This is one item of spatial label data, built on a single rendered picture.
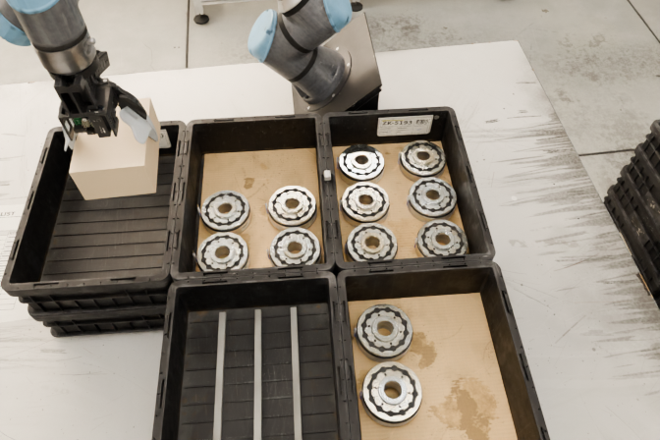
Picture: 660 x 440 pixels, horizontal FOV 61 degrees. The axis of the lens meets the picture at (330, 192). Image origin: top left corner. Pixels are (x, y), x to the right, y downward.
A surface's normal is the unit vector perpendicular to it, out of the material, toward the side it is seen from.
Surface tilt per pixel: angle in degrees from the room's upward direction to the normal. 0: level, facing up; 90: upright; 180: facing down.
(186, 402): 0
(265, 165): 0
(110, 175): 90
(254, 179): 0
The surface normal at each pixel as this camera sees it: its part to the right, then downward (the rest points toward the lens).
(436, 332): 0.00, -0.60
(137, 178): 0.13, 0.80
